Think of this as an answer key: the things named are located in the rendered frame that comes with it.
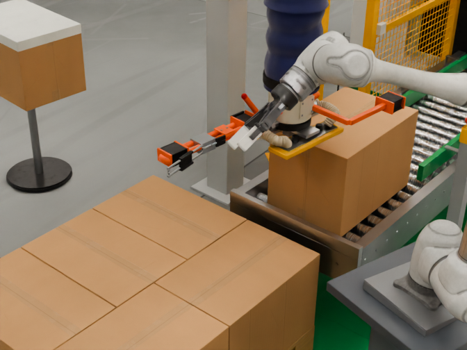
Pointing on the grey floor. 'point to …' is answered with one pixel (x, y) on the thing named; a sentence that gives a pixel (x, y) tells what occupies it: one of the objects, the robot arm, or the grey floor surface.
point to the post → (459, 183)
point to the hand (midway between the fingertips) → (238, 144)
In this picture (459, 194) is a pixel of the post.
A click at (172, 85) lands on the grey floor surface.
